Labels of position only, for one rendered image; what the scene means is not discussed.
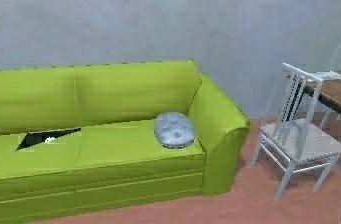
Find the grey round cushion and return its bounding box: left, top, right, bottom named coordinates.
left=153, top=111, right=196, bottom=149

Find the lime green sofa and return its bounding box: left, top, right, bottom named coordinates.
left=0, top=59, right=252, bottom=224

